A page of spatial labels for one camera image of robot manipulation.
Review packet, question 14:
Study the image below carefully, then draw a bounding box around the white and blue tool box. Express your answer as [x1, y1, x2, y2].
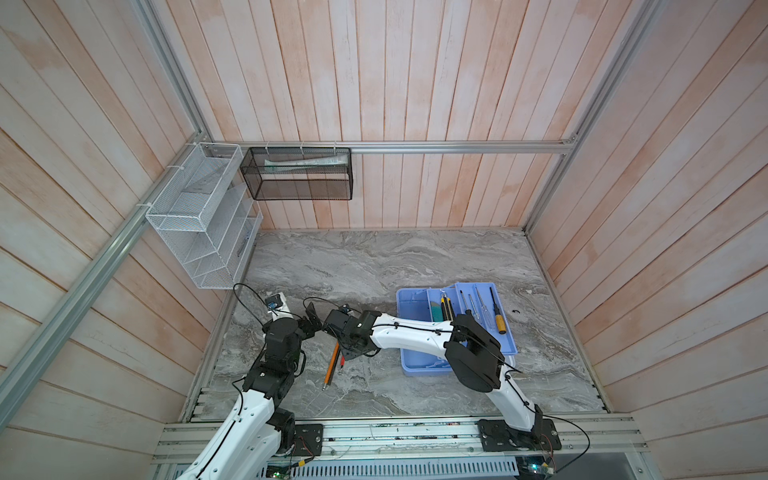
[395, 281, 518, 377]

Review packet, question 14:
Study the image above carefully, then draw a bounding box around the black yellow small screwdriver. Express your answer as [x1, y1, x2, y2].
[459, 290, 474, 316]

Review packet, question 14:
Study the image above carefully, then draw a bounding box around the black wire mesh basket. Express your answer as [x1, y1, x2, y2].
[240, 146, 354, 201]

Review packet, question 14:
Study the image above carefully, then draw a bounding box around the white ventilated cable duct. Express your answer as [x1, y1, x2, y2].
[245, 456, 520, 479]

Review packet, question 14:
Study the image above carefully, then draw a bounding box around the white wire mesh shelf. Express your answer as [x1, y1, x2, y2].
[147, 143, 263, 290]

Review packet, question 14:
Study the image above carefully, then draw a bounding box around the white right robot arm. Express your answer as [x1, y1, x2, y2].
[323, 309, 541, 432]

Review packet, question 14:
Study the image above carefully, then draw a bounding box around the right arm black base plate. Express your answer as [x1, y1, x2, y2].
[477, 418, 562, 452]

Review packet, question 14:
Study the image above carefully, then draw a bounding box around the aluminium frame horizontal bar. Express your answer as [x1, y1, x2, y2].
[229, 140, 575, 154]

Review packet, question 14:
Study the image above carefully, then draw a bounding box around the clear handled tester screwdriver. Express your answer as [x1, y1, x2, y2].
[474, 286, 493, 328]

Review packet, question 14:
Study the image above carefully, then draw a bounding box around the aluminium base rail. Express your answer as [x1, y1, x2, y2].
[151, 412, 649, 464]

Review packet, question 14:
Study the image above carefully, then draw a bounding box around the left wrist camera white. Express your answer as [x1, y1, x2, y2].
[264, 292, 292, 321]

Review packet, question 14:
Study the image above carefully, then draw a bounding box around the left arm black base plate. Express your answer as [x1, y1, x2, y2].
[241, 423, 325, 458]

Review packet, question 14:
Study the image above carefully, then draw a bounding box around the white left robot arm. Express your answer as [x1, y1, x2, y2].
[180, 293, 323, 479]

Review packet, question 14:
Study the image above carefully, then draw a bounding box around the teal utility knife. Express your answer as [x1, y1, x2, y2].
[430, 302, 444, 323]

